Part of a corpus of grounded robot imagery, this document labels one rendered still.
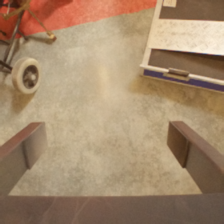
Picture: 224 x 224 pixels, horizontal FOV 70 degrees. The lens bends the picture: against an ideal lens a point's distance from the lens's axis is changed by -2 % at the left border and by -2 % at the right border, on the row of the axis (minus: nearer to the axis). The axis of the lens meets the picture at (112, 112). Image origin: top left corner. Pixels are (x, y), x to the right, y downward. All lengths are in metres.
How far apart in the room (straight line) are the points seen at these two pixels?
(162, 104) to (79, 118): 0.48
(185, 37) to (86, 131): 0.75
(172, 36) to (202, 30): 0.15
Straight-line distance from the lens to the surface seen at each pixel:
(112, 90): 0.94
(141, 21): 1.12
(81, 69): 1.02
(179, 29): 1.06
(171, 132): 0.16
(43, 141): 0.17
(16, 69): 0.95
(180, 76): 0.89
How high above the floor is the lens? 0.91
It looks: 81 degrees down
